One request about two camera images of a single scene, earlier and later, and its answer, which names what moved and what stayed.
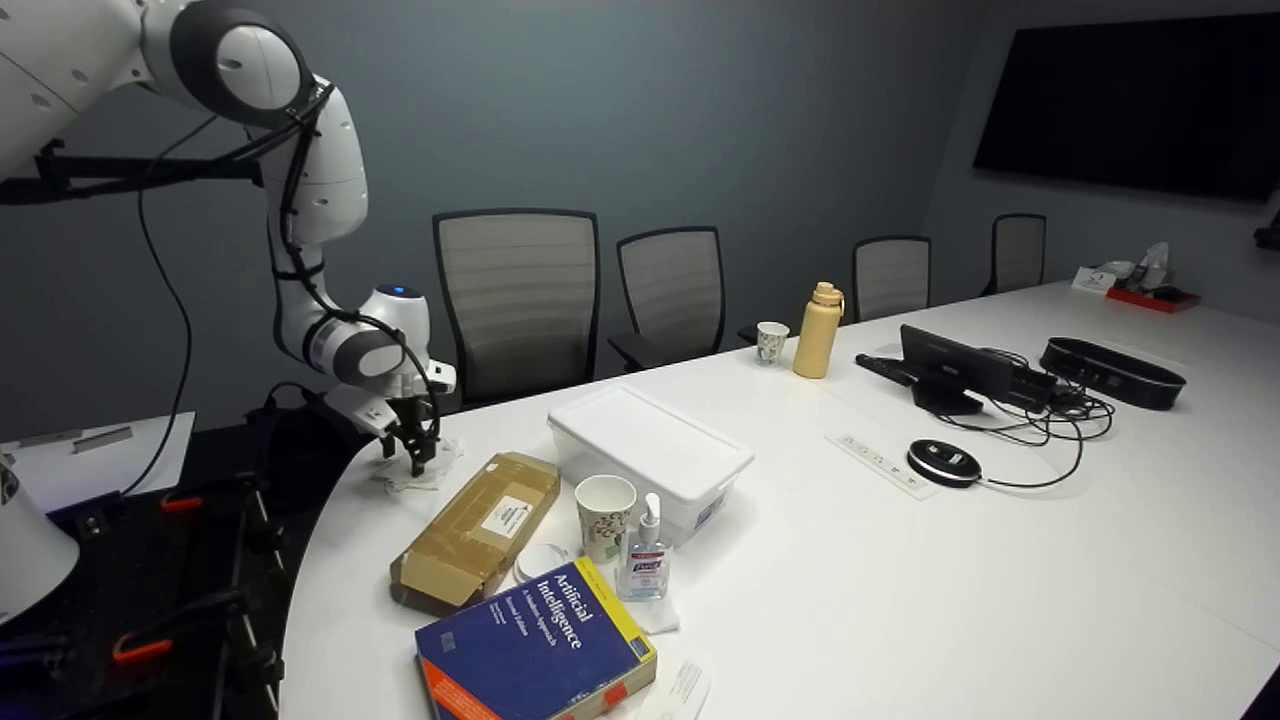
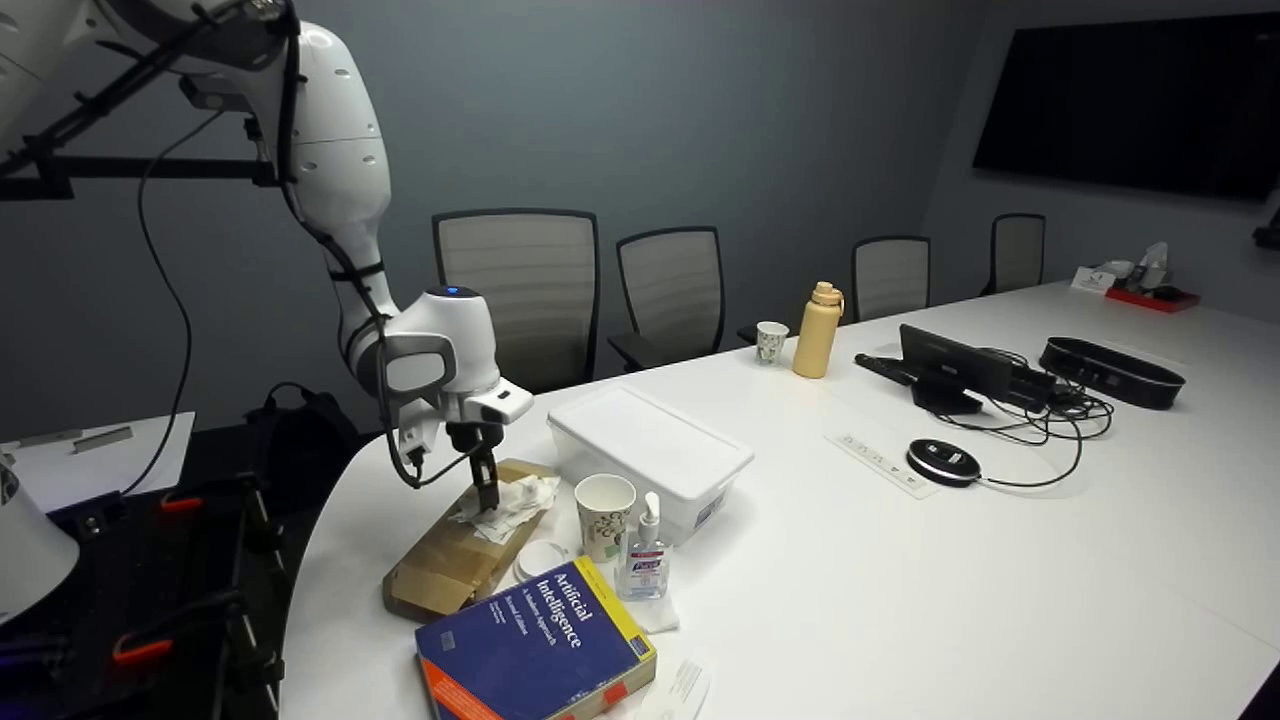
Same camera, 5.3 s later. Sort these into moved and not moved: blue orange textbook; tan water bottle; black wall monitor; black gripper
Moved: black gripper
Not moved: black wall monitor; blue orange textbook; tan water bottle
